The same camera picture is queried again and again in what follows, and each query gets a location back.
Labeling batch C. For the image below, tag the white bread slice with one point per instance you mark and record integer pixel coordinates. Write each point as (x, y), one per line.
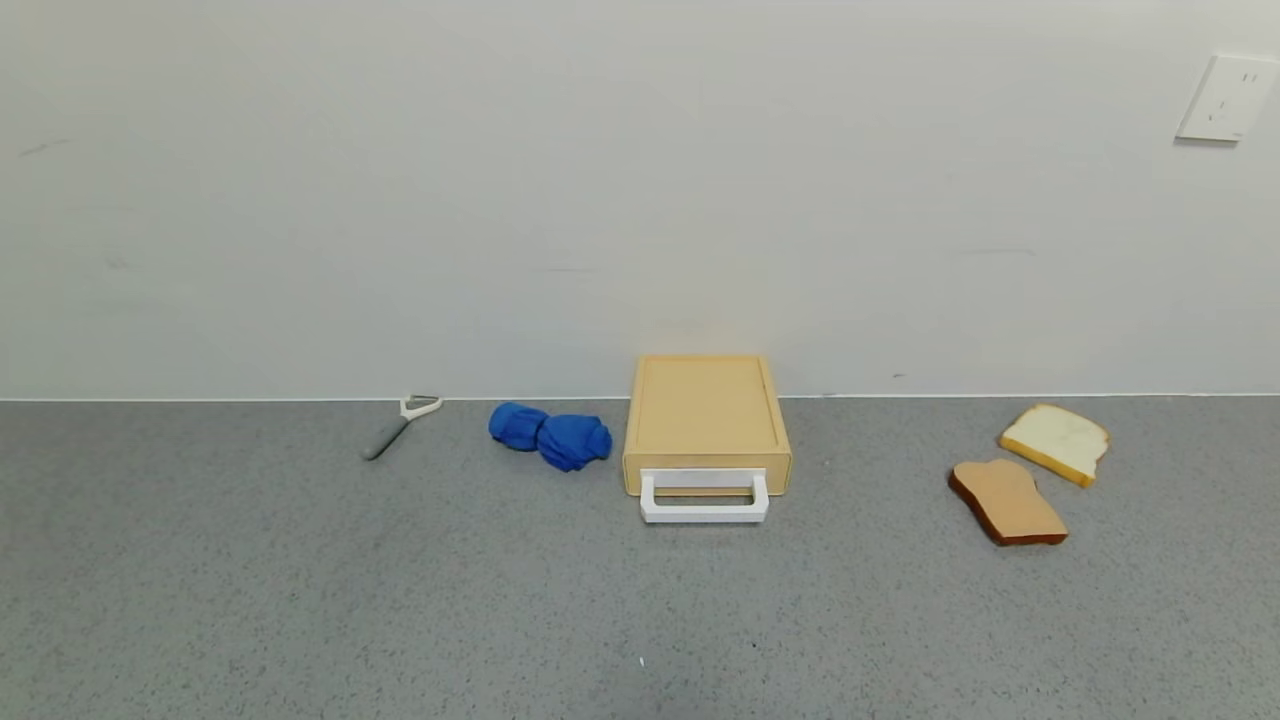
(1055, 438)

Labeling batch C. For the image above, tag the crumpled blue cloth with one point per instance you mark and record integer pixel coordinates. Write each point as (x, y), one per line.
(570, 440)

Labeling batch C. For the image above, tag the brown toast slice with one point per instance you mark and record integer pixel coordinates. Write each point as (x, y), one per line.
(1010, 502)

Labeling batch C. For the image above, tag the white wall socket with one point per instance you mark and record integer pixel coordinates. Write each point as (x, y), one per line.
(1226, 98)

